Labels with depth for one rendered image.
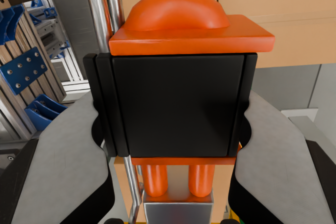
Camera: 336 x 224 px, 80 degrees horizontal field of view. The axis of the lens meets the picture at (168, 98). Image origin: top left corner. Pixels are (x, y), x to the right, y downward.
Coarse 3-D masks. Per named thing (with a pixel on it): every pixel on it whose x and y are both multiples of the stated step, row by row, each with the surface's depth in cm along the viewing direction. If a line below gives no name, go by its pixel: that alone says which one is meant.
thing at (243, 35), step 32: (128, 32) 10; (160, 32) 10; (192, 32) 9; (224, 32) 9; (256, 32) 9; (128, 64) 9; (160, 64) 9; (192, 64) 9; (224, 64) 9; (128, 96) 10; (160, 96) 10; (192, 96) 10; (224, 96) 10; (128, 128) 12; (160, 128) 12; (192, 128) 11; (224, 128) 11; (160, 160) 13; (192, 160) 13; (224, 160) 13
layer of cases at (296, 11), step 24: (216, 0) 76; (240, 0) 76; (264, 0) 76; (288, 0) 76; (312, 0) 76; (264, 24) 81; (288, 24) 80; (312, 24) 80; (288, 48) 86; (312, 48) 85
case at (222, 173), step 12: (120, 168) 68; (216, 168) 67; (228, 168) 67; (120, 180) 72; (216, 180) 71; (228, 180) 70; (216, 192) 74; (216, 204) 79; (144, 216) 85; (216, 216) 84
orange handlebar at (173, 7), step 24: (144, 0) 10; (168, 0) 9; (192, 0) 9; (144, 24) 10; (168, 24) 10; (192, 24) 10; (216, 24) 10; (144, 168) 16; (192, 168) 16; (192, 192) 18
